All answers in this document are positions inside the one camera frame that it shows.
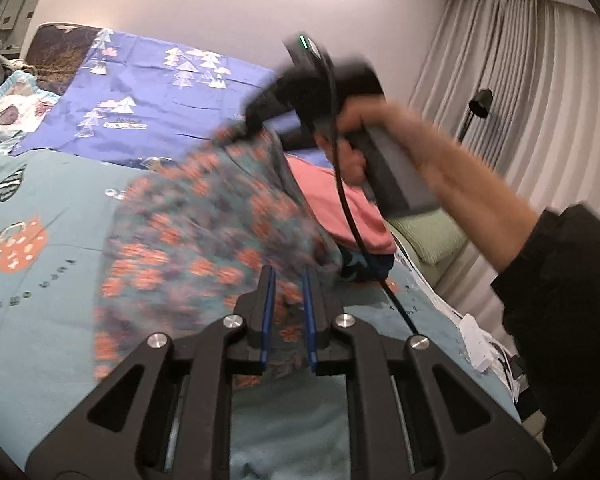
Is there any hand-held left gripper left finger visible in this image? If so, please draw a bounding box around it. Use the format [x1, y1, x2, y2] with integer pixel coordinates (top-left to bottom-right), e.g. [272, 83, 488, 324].
[25, 265, 281, 480]

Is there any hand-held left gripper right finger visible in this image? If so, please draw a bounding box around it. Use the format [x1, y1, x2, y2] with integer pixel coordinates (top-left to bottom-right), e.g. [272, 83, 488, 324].
[301, 267, 553, 480]

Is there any white pleated curtain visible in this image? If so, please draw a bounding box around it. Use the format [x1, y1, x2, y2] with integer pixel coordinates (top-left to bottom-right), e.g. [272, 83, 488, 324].
[410, 0, 600, 321]

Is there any floral patterned small garment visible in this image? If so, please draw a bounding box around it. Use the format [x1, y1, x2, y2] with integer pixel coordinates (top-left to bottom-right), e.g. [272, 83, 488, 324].
[92, 127, 346, 391]

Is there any pink folded cloth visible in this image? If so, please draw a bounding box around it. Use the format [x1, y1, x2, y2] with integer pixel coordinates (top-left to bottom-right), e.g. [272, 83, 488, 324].
[285, 152, 398, 256]

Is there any person's right hand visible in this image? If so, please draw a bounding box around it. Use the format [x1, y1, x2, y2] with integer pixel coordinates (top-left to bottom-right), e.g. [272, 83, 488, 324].
[312, 97, 461, 188]

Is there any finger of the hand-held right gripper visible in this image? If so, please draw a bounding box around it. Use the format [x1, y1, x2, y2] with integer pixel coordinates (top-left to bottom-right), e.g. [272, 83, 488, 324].
[244, 76, 297, 131]

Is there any purple tree-print blanket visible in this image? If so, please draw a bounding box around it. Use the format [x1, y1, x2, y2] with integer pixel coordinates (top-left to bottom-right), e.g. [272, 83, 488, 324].
[10, 27, 331, 168]

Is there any teal printed bedsheet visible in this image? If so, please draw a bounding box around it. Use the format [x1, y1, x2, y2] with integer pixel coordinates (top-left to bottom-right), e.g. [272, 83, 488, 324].
[0, 147, 523, 480]

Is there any black lamp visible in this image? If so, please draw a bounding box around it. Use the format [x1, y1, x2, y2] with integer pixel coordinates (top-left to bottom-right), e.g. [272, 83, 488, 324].
[455, 87, 496, 143]

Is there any green pillow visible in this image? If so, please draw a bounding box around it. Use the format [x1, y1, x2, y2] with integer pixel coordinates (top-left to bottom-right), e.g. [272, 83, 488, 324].
[387, 205, 473, 286]

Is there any person's right forearm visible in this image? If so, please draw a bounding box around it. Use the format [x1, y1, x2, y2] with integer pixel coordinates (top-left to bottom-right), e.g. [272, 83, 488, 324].
[410, 130, 600, 466]

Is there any navy patterned garment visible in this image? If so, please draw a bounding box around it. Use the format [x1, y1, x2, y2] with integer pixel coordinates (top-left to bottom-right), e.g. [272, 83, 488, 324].
[337, 250, 396, 283]

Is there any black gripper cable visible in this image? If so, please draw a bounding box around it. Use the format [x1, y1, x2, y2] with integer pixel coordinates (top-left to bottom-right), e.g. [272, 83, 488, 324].
[322, 57, 421, 336]

